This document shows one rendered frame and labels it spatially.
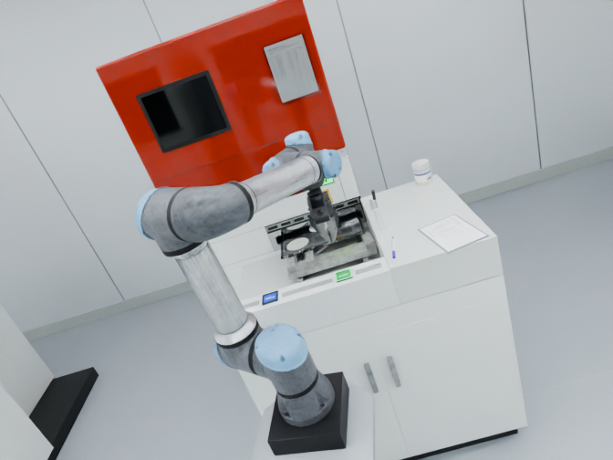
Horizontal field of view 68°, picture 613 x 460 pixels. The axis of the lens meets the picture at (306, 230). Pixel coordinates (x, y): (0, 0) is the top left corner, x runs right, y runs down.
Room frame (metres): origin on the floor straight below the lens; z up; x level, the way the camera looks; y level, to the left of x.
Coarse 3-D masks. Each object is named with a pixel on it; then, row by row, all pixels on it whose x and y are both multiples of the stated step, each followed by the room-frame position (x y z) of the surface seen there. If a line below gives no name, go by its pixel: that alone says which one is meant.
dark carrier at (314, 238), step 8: (344, 216) 1.88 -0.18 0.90; (352, 216) 1.85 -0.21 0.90; (344, 224) 1.81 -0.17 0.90; (352, 224) 1.78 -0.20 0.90; (296, 232) 1.90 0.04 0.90; (304, 232) 1.87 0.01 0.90; (312, 232) 1.84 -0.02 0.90; (328, 232) 1.79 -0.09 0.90; (344, 232) 1.74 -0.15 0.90; (352, 232) 1.71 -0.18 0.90; (288, 240) 1.85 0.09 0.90; (312, 240) 1.77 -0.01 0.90; (320, 240) 1.74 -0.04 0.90; (304, 248) 1.72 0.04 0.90
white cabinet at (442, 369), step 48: (480, 288) 1.22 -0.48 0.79; (336, 336) 1.27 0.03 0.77; (384, 336) 1.25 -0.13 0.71; (432, 336) 1.23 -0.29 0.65; (480, 336) 1.22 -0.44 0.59; (384, 384) 1.26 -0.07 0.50; (432, 384) 1.24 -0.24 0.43; (480, 384) 1.22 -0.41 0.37; (384, 432) 1.26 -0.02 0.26; (432, 432) 1.24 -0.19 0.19; (480, 432) 1.23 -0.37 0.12
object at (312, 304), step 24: (360, 264) 1.34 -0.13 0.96; (384, 264) 1.29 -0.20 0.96; (288, 288) 1.35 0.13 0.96; (312, 288) 1.30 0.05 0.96; (336, 288) 1.26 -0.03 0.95; (360, 288) 1.26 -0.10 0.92; (384, 288) 1.25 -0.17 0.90; (264, 312) 1.29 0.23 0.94; (288, 312) 1.28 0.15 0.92; (312, 312) 1.27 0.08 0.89; (336, 312) 1.27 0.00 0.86; (360, 312) 1.26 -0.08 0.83
